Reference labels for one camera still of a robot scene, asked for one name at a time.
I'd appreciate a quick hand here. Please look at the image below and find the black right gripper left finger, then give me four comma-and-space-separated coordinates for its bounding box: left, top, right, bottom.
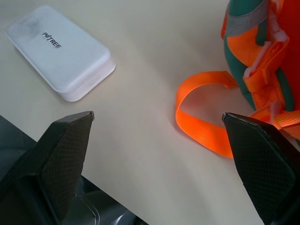
0, 111, 95, 225

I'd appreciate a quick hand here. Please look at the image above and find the orange and teal backpack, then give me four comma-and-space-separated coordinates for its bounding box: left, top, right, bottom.
175, 0, 300, 159

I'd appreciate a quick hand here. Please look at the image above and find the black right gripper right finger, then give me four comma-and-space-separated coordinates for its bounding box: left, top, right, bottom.
221, 112, 300, 225

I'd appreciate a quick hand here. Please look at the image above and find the white plastic case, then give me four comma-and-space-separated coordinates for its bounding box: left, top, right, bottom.
4, 5, 116, 103

